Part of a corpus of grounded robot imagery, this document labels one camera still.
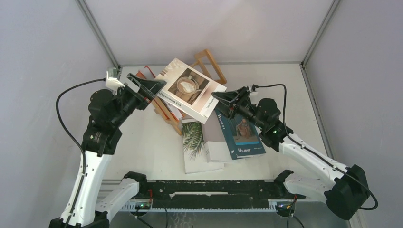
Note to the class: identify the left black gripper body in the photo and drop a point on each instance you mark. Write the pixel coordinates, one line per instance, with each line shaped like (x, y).
(128, 102)

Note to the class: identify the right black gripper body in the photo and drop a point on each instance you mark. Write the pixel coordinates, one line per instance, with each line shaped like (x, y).
(244, 109)

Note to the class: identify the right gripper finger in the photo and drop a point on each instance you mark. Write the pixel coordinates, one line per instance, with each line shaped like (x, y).
(226, 111)
(232, 97)

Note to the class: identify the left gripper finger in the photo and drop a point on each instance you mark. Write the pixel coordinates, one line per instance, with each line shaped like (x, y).
(146, 86)
(145, 98)

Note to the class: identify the wooden book rack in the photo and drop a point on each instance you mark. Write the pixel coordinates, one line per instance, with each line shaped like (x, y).
(207, 65)

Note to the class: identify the orange cover book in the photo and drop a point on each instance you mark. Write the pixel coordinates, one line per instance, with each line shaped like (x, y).
(147, 73)

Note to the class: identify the coffee cover white book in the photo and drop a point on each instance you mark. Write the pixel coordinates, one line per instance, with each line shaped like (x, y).
(189, 90)

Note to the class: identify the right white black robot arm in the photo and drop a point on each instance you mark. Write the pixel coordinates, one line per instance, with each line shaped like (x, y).
(343, 189)

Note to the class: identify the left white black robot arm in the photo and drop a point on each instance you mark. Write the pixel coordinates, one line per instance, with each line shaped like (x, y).
(109, 108)

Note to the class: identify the teal Humor book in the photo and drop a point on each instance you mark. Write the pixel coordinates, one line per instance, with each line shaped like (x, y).
(241, 137)

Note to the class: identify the grey white notebook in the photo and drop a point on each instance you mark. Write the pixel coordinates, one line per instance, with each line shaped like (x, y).
(216, 146)

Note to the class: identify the palm leaf white book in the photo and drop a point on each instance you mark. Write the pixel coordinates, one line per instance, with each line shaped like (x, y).
(194, 151)

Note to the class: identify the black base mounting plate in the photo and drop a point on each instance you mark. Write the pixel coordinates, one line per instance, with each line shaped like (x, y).
(214, 194)

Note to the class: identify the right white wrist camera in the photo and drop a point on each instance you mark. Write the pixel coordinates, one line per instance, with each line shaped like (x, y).
(252, 90)

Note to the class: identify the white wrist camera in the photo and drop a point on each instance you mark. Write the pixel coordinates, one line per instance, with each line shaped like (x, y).
(111, 81)
(252, 90)

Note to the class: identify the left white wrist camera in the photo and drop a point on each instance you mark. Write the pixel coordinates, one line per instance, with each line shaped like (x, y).
(111, 81)

